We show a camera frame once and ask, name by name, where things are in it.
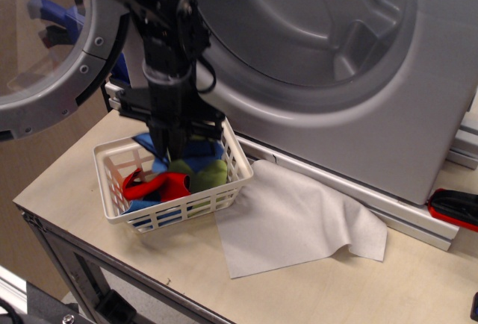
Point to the green cloth in basket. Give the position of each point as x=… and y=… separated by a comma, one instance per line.
x=211, y=176

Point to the blue clamp behind washer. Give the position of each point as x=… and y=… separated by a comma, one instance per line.
x=119, y=73

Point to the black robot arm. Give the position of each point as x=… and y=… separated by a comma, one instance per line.
x=174, y=38

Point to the red and black clamp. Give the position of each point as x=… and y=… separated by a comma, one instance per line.
x=455, y=207

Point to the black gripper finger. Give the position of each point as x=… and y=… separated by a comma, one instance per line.
x=179, y=138
x=160, y=140

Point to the red cloth in basket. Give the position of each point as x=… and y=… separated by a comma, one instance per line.
x=164, y=187

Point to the white plastic laundry basket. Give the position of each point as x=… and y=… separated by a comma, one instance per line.
x=118, y=159

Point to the metal table frame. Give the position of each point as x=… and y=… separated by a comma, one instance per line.
x=80, y=265

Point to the grey toy washing machine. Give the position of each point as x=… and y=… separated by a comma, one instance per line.
x=372, y=90

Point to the grey cloth sheet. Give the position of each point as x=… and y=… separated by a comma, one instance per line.
x=283, y=218

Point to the green cloth with black trim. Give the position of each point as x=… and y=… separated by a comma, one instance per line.
x=183, y=166

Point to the blue cloth in basket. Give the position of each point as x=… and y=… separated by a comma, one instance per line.
x=149, y=214

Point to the round transparent washer door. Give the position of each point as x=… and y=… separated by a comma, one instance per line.
x=54, y=55

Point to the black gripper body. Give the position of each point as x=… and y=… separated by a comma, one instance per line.
x=171, y=108

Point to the blue cloth with black trim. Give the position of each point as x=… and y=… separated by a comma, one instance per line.
x=197, y=154

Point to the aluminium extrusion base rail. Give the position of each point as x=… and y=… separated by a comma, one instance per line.
x=336, y=186

